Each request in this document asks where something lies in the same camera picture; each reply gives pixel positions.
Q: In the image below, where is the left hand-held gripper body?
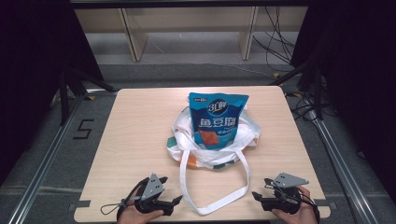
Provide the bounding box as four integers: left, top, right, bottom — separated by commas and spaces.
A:
134, 173, 176, 217

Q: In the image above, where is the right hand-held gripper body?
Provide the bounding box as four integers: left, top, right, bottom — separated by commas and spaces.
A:
261, 172, 310, 216

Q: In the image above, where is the white tote bag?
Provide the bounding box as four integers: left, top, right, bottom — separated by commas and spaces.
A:
166, 97, 262, 217

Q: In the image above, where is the blue snack packet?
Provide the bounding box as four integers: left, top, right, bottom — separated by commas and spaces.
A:
188, 91, 250, 151

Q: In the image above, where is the person's left hand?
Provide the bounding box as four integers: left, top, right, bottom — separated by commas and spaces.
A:
117, 203, 164, 224

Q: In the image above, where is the person's right hand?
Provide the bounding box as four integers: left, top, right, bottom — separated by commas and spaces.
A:
271, 185, 318, 224

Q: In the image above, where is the grey tape strip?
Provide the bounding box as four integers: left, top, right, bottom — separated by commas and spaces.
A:
68, 200, 92, 212
313, 202, 338, 210

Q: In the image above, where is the black metal stand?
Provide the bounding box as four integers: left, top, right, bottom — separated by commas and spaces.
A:
58, 65, 119, 126
268, 57, 325, 121

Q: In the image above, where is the black curtain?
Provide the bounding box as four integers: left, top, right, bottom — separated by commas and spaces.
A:
0, 0, 106, 186
290, 0, 396, 195

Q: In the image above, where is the light wooden shelf unit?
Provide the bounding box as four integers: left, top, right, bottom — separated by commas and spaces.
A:
74, 5, 309, 63

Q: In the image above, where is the metal floor rail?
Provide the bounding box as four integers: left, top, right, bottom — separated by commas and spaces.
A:
306, 110, 380, 224
7, 89, 118, 224

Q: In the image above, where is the white floor cable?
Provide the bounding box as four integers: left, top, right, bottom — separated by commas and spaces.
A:
174, 61, 276, 79

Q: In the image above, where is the bundle of black cables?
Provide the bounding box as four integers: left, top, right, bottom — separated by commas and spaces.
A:
252, 6, 301, 64

